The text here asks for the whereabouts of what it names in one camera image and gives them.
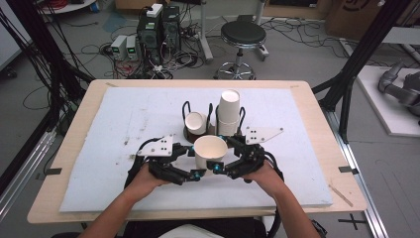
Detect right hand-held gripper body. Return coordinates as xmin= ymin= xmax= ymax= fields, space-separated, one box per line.
xmin=227 ymin=126 xmax=284 ymax=180

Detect brown wire cup holder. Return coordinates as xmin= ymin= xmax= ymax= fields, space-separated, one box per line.
xmin=181 ymin=100 xmax=248 ymax=147

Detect white floor board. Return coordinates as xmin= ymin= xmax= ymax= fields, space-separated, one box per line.
xmin=356 ymin=63 xmax=420 ymax=139

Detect cardboard box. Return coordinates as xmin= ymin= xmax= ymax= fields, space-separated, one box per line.
xmin=324 ymin=0 xmax=399 ymax=42

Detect left hand-held gripper cable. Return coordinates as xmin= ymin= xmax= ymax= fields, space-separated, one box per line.
xmin=124 ymin=136 xmax=163 ymax=188

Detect black frame post with cables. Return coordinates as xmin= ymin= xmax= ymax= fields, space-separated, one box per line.
xmin=5 ymin=0 xmax=95 ymax=135

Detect white foam mat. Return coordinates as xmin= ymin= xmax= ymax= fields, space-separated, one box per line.
xmin=58 ymin=86 xmax=333 ymax=213

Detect grey power supply unit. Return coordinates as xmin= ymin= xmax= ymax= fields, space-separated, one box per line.
xmin=110 ymin=34 xmax=129 ymax=60
xmin=126 ymin=35 xmax=140 ymax=61

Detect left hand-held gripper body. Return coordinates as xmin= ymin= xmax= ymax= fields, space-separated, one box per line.
xmin=137 ymin=134 xmax=188 ymax=185

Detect right hand-held gripper cable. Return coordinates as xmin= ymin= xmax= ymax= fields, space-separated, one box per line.
xmin=262 ymin=150 xmax=285 ymax=238

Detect hand-held gripper cable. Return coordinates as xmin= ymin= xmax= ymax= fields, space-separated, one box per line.
xmin=124 ymin=136 xmax=163 ymax=188
xmin=262 ymin=150 xmax=285 ymax=238

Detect black chair part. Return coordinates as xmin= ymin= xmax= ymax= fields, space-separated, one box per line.
xmin=310 ymin=219 xmax=329 ymax=238

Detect black round stool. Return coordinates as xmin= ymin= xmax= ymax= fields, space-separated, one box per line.
xmin=213 ymin=20 xmax=269 ymax=80

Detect person's left hand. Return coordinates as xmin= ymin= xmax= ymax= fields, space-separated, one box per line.
xmin=126 ymin=163 xmax=171 ymax=196

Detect black computer tower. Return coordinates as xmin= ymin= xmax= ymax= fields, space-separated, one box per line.
xmin=136 ymin=13 xmax=163 ymax=66
xmin=161 ymin=5 xmax=182 ymax=54

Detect person's dark pants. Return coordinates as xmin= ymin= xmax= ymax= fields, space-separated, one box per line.
xmin=122 ymin=216 xmax=269 ymax=238

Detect white round table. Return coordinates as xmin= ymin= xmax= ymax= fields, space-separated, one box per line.
xmin=39 ymin=0 xmax=99 ymax=16

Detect person's right hand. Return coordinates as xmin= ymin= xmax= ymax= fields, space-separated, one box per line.
xmin=242 ymin=160 xmax=285 ymax=196

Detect person's white shirt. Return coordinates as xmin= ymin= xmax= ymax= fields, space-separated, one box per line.
xmin=157 ymin=223 xmax=226 ymax=238

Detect small white box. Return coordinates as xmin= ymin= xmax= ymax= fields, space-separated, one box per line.
xmin=146 ymin=3 xmax=164 ymax=19

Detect aluminium rail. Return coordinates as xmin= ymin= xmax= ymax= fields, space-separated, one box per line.
xmin=0 ymin=128 xmax=57 ymax=221
xmin=321 ymin=108 xmax=390 ymax=238

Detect white paper cup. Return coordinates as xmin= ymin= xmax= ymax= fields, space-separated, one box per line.
xmin=217 ymin=88 xmax=242 ymax=124
xmin=215 ymin=117 xmax=241 ymax=138
xmin=192 ymin=134 xmax=229 ymax=172
xmin=184 ymin=111 xmax=209 ymax=137

